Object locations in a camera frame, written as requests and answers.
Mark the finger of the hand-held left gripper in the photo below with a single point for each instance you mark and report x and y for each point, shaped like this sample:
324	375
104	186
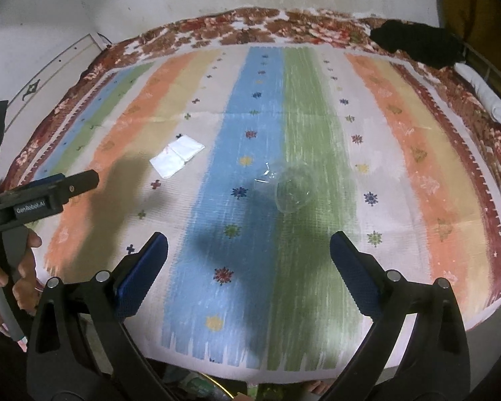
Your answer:
77	181

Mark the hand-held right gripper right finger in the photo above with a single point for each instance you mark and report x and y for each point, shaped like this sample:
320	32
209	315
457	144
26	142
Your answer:
357	271

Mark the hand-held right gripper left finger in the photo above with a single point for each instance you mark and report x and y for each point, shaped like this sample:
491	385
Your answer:
144	271

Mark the clear plastic cup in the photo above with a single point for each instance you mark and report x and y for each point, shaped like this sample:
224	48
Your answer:
294	194

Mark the person's left hand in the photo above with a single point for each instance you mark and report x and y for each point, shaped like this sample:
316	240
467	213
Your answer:
27	288

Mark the white folded sheet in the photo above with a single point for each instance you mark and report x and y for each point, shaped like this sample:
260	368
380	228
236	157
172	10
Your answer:
175	156

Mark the green printed bag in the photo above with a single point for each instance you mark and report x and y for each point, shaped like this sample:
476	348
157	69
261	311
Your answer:
200	388

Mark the striped colourful mat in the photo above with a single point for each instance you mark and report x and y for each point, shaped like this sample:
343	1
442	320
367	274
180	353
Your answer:
300	104

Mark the white rolled pillow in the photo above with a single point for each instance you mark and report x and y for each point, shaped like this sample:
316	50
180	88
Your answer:
484	92

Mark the striped colourful bed sheet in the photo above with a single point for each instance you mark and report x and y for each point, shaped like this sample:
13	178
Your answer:
250	25

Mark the black cloth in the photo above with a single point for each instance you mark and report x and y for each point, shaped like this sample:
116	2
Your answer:
417	41

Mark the brown curtain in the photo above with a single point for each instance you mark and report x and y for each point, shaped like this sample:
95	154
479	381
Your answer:
471	4

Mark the metal bed frame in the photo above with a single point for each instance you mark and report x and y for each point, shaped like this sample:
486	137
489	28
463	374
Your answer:
486	63

